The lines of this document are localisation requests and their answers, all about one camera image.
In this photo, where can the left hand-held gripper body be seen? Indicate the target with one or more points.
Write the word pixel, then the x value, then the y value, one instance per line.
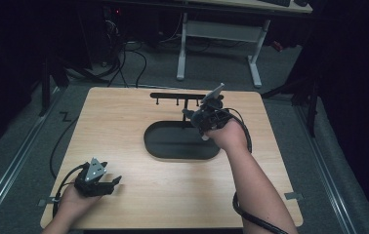
pixel 91 185

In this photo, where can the dark computer tower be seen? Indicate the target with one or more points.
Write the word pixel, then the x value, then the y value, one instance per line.
pixel 112 22

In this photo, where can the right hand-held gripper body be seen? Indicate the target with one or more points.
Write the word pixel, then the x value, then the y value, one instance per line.
pixel 213 117

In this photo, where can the metal floor rail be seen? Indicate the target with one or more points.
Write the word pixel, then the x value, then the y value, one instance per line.
pixel 13 162
pixel 325 165

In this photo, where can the black key rack with tray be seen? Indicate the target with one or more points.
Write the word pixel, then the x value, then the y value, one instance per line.
pixel 179 141

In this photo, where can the person's left hand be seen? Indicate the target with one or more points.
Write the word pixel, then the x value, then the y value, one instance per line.
pixel 75 201

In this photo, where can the person's right hand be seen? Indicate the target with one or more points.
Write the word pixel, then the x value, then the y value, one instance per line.
pixel 229 136

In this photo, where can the red object under desk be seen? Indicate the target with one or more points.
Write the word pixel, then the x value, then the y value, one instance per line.
pixel 277 46

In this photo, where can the white frame desk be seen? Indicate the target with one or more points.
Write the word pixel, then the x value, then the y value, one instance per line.
pixel 225 31

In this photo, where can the grey tape strip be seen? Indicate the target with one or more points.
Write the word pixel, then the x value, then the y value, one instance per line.
pixel 46 202
pixel 293 196

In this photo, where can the black metal stand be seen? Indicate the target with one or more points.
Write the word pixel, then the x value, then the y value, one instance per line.
pixel 46 84
pixel 311 97

